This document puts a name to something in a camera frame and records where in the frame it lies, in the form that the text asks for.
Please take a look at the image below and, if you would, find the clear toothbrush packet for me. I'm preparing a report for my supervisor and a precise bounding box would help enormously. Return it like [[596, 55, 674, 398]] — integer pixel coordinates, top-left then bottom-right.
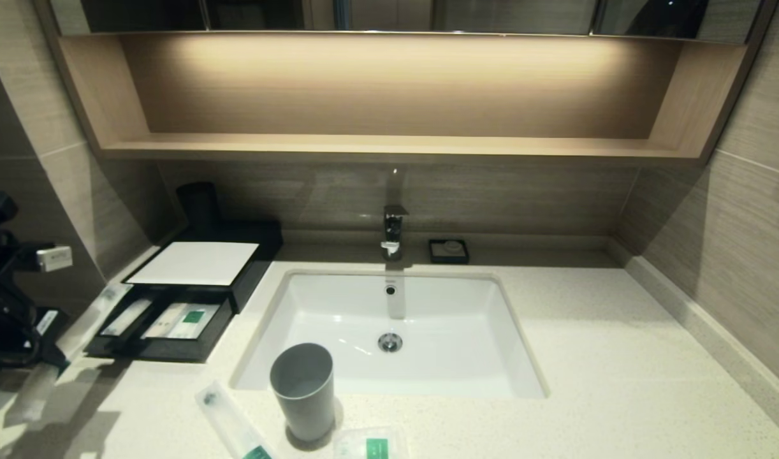
[[7, 284, 133, 425]]

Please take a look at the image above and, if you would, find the black drawer amenity box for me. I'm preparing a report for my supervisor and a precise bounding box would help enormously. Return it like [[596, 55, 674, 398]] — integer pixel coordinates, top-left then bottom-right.
[[84, 287, 236, 363]]

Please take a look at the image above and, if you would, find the white board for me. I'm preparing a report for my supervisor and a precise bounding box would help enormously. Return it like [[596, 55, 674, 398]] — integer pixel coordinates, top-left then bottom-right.
[[128, 242, 261, 286]]

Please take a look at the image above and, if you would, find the black amenity box housing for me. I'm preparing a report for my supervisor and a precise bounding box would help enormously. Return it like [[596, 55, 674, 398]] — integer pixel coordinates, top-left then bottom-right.
[[120, 220, 285, 314]]

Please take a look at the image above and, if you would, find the plain white amenity packet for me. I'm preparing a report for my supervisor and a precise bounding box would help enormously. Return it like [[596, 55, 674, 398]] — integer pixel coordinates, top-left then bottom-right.
[[101, 298, 154, 337]]

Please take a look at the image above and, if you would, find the comb packet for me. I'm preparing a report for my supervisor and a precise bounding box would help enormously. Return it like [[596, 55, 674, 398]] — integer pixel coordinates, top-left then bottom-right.
[[141, 303, 190, 339]]

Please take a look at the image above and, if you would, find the vanity kit packet green label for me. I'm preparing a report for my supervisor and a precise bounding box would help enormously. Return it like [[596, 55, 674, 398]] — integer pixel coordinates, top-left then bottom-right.
[[166, 304, 222, 340]]

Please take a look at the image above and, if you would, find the toothbrush packet with green label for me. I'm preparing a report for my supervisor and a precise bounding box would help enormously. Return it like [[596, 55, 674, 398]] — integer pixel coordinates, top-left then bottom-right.
[[195, 381, 279, 459]]

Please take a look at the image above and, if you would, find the black cylindrical cup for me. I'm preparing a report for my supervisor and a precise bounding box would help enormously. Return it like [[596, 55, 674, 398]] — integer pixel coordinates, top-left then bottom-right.
[[176, 182, 223, 233]]

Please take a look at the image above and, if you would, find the grey plastic cup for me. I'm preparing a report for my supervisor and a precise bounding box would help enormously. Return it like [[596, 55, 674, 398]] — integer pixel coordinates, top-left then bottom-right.
[[268, 343, 335, 442]]

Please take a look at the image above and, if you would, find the packet with green square label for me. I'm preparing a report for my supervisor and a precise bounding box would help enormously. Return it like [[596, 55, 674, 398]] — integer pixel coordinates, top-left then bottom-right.
[[334, 426, 411, 459]]

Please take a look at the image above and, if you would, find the chrome faucet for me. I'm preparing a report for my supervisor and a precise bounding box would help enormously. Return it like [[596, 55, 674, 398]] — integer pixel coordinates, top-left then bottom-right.
[[381, 205, 410, 262]]

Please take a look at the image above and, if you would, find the black soap dish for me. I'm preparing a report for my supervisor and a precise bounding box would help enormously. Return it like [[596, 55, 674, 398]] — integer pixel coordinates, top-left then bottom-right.
[[428, 240, 470, 265]]

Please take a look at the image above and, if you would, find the white sink basin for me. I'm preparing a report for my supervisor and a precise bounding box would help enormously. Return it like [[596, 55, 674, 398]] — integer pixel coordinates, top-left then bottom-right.
[[230, 270, 550, 400]]

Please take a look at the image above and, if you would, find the mirror cabinet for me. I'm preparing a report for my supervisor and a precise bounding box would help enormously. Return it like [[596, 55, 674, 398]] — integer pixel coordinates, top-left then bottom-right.
[[50, 0, 763, 44]]

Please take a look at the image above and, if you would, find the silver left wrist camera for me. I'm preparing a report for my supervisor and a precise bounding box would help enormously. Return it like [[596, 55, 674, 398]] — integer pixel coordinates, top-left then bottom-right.
[[36, 245, 73, 273]]

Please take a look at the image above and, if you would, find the wooden wall shelf niche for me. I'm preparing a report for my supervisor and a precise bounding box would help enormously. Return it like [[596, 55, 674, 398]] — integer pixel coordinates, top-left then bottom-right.
[[36, 31, 776, 166]]

